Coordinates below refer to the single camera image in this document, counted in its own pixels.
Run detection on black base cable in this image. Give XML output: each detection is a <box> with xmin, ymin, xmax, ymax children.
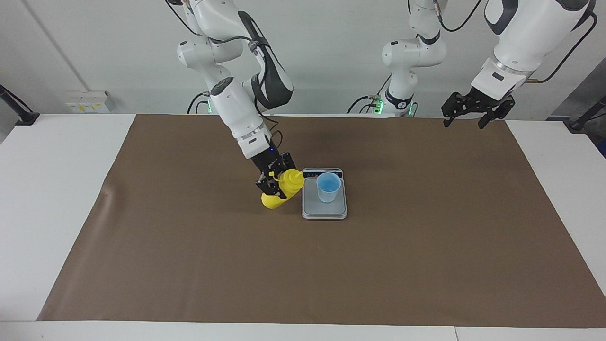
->
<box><xmin>347</xmin><ymin>94</ymin><xmax>380</xmax><ymax>115</ymax></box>
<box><xmin>187</xmin><ymin>92</ymin><xmax>211</xmax><ymax>115</ymax></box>

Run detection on black right base cable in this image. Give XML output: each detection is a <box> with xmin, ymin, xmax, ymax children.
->
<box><xmin>187</xmin><ymin>92</ymin><xmax>211</xmax><ymax>115</ymax></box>

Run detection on light blue plastic cup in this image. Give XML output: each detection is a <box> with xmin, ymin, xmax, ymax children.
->
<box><xmin>316</xmin><ymin>172</ymin><xmax>342</xmax><ymax>203</ymax></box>

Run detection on black clamp stand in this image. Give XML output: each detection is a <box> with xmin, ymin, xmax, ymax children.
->
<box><xmin>0</xmin><ymin>84</ymin><xmax>40</xmax><ymax>126</ymax></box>
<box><xmin>563</xmin><ymin>95</ymin><xmax>606</xmax><ymax>132</ymax></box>

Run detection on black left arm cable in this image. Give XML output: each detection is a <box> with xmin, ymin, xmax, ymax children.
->
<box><xmin>433</xmin><ymin>0</ymin><xmax>598</xmax><ymax>84</ymax></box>

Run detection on silver digital kitchen scale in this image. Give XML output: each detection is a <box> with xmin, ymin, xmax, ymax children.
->
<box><xmin>302</xmin><ymin>167</ymin><xmax>348</xmax><ymax>220</ymax></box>

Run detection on yellow squeeze bottle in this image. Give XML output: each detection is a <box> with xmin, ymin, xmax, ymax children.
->
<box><xmin>261</xmin><ymin>168</ymin><xmax>304</xmax><ymax>209</ymax></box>

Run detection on white wall socket box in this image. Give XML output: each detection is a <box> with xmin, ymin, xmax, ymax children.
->
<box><xmin>65</xmin><ymin>91</ymin><xmax>115</xmax><ymax>113</ymax></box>

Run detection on brown paper table mat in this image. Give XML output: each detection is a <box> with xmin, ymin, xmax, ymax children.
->
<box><xmin>37</xmin><ymin>114</ymin><xmax>606</xmax><ymax>329</ymax></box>

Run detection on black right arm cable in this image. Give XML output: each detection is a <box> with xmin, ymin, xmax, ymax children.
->
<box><xmin>166</xmin><ymin>0</ymin><xmax>285</xmax><ymax>148</ymax></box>

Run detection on black left base cable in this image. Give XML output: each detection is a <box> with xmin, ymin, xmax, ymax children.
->
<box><xmin>347</xmin><ymin>94</ymin><xmax>380</xmax><ymax>115</ymax></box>

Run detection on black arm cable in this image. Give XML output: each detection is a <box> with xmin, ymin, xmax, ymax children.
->
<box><xmin>433</xmin><ymin>0</ymin><xmax>598</xmax><ymax>84</ymax></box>
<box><xmin>166</xmin><ymin>0</ymin><xmax>285</xmax><ymax>148</ymax></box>

